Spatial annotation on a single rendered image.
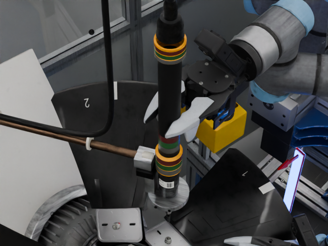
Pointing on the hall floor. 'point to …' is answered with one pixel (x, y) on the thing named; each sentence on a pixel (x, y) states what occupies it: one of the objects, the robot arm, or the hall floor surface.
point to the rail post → (192, 177)
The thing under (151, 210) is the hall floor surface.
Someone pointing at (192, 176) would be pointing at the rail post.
